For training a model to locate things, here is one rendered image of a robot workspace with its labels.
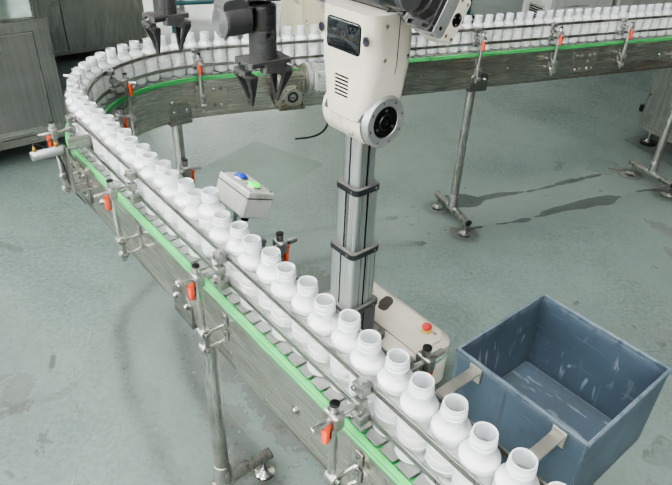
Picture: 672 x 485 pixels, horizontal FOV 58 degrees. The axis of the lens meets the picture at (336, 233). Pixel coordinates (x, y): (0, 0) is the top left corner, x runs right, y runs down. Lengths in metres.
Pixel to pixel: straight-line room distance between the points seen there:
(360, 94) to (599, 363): 0.92
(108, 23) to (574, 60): 4.37
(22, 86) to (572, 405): 3.62
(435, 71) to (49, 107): 2.50
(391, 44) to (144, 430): 1.61
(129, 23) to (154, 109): 3.90
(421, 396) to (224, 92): 1.99
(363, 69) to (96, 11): 4.84
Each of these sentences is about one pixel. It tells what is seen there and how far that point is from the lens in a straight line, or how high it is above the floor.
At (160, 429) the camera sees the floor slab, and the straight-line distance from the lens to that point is 2.43.
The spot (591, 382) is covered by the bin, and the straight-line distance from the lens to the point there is 1.57.
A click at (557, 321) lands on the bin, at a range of 1.54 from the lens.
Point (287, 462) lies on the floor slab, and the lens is 2.28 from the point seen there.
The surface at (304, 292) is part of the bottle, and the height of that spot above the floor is 1.15.
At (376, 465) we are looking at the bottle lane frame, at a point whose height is 0.98.
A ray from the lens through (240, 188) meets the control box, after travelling 1.50.
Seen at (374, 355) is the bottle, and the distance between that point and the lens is 1.00.
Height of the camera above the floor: 1.84
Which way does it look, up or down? 33 degrees down
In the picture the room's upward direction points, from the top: 2 degrees clockwise
